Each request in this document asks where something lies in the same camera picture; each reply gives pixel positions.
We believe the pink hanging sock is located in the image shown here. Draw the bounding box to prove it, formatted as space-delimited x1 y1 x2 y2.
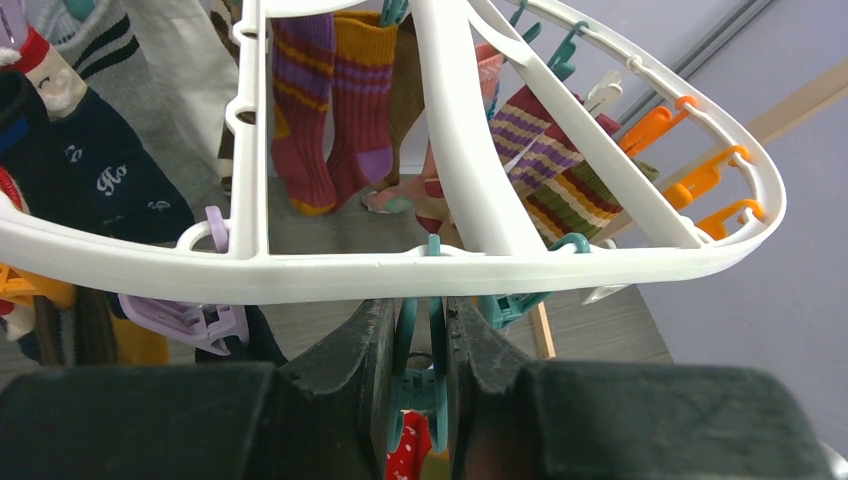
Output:
361 43 504 214

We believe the teal clothespin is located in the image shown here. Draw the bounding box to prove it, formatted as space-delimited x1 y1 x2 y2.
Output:
476 231 592 331
386 233 452 455

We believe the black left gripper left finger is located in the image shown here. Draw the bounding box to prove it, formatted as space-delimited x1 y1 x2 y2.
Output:
1 299 395 479

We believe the navy sock with white script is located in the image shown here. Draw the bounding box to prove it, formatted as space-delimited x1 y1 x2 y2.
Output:
1 33 194 244

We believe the lilac clothespin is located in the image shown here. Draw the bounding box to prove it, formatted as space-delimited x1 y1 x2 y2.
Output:
117 205 252 358

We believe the white clip hanger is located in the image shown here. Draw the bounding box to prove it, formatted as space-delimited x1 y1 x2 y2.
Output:
1 1 787 305

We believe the wooden rack frame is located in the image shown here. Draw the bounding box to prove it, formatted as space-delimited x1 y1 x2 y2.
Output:
528 55 847 359

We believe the brown white orange sock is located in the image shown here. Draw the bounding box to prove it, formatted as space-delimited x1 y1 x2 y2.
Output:
27 288 170 367

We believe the orange clothespin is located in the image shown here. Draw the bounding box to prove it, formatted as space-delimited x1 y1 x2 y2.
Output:
1 264 77 310

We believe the green orange striped sock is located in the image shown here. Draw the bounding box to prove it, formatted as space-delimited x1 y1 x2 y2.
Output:
523 161 623 247

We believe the maroon purple striped sock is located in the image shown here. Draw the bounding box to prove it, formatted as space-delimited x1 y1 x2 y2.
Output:
270 10 398 216

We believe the red white patterned sock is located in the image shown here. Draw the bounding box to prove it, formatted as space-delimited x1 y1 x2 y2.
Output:
385 411 432 480

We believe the grey black striped sock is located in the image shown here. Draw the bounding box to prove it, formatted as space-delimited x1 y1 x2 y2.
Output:
33 1 221 206

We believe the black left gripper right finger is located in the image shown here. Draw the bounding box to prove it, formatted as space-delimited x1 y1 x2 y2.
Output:
446 297 832 479

